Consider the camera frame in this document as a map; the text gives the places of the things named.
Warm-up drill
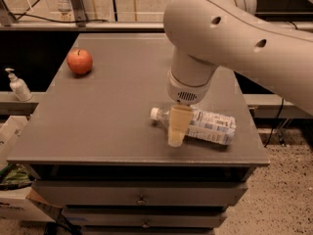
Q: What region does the grey drawer cabinet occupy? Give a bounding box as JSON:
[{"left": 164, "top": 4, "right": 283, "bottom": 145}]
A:
[{"left": 9, "top": 33, "right": 269, "bottom": 235}]

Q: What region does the black cable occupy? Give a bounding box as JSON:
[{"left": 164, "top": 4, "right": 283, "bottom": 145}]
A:
[{"left": 11, "top": 0, "right": 110, "bottom": 24}]

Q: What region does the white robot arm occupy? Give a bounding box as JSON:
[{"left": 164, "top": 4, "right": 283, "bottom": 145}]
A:
[{"left": 163, "top": 0, "right": 313, "bottom": 115}]

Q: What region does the drawer with knob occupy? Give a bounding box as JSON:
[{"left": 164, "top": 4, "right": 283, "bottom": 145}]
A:
[
  {"left": 63, "top": 207, "right": 227, "bottom": 228},
  {"left": 32, "top": 181, "right": 247, "bottom": 207}
]

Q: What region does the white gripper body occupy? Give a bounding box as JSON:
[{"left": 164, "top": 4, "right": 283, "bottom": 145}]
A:
[{"left": 167, "top": 70, "right": 211, "bottom": 105}]

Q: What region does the clear bottle with blue label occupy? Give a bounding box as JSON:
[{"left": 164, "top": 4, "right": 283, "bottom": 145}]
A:
[{"left": 150, "top": 107, "right": 236, "bottom": 145}]

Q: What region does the top drawer with knob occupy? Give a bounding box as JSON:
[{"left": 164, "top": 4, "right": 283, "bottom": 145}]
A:
[{"left": 32, "top": 181, "right": 247, "bottom": 207}]

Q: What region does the white cardboard box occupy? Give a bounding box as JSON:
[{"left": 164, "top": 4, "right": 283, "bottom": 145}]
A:
[{"left": 0, "top": 116, "right": 55, "bottom": 222}]

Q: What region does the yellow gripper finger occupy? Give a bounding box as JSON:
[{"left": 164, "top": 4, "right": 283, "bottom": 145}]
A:
[{"left": 168, "top": 104, "right": 193, "bottom": 147}]

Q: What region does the metal frame rail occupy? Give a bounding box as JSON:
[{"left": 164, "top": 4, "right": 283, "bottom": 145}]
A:
[{"left": 0, "top": 21, "right": 313, "bottom": 33}]

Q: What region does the red apple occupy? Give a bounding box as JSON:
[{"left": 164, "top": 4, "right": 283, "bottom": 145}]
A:
[{"left": 67, "top": 49, "right": 93, "bottom": 74}]

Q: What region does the white pump dispenser bottle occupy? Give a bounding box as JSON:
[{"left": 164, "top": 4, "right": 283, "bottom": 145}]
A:
[{"left": 6, "top": 68, "right": 32, "bottom": 102}]

